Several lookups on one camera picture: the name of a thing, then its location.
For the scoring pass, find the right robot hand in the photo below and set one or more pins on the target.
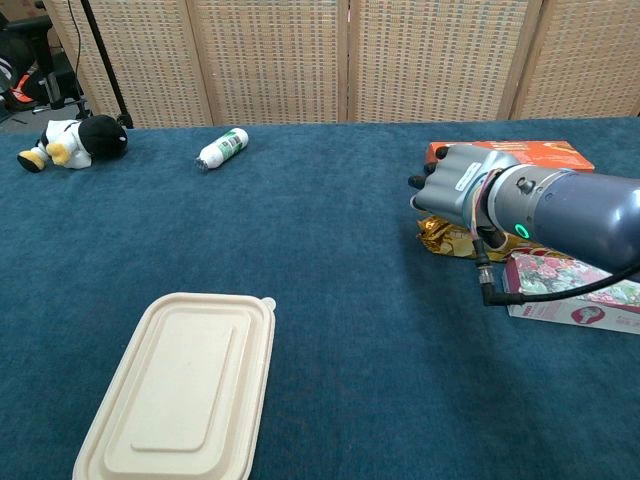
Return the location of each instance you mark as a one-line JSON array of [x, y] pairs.
[[450, 185]]

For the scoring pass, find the gold foil biscuit packet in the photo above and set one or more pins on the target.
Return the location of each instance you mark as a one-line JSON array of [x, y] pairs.
[[445, 237]]

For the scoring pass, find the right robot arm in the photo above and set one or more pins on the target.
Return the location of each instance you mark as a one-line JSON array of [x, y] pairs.
[[575, 215]]

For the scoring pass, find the orange cardboard box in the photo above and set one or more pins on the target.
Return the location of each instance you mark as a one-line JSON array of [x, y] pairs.
[[550, 152]]

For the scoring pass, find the floral print box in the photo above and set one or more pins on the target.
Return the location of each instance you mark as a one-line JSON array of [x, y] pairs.
[[550, 272]]

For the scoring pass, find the blue carpet table mat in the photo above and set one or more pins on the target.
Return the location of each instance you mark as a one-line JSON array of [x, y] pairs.
[[300, 240]]

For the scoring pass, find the woven wooden folding screen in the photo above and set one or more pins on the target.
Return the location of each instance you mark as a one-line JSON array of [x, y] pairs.
[[275, 60]]

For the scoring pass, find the white bottle with green label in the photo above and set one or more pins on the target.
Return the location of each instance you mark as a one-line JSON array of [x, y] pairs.
[[222, 147]]

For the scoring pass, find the beige lidded food container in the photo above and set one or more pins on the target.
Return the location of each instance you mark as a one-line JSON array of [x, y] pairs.
[[185, 390]]

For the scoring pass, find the black and white plush toy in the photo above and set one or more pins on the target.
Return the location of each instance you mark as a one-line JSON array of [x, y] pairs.
[[100, 137]]

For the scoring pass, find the black tripod stand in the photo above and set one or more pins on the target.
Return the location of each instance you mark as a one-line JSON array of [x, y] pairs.
[[102, 55]]

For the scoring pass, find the black office chair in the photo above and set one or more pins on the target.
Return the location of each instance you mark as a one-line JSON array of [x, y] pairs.
[[45, 50]]

